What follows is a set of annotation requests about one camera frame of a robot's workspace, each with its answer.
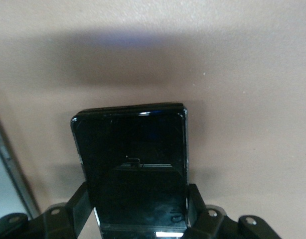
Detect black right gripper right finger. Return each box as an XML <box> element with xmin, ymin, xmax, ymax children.
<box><xmin>183</xmin><ymin>183</ymin><xmax>286</xmax><ymax>239</ymax></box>

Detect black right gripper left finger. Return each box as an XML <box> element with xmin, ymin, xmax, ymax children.
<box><xmin>0</xmin><ymin>182</ymin><xmax>97</xmax><ymax>239</ymax></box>

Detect black smartphone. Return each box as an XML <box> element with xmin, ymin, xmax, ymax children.
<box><xmin>70</xmin><ymin>102</ymin><xmax>189</xmax><ymax>239</ymax></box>

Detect grey metal table edge strip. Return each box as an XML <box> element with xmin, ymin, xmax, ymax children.
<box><xmin>0</xmin><ymin>106</ymin><xmax>42</xmax><ymax>221</ymax></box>

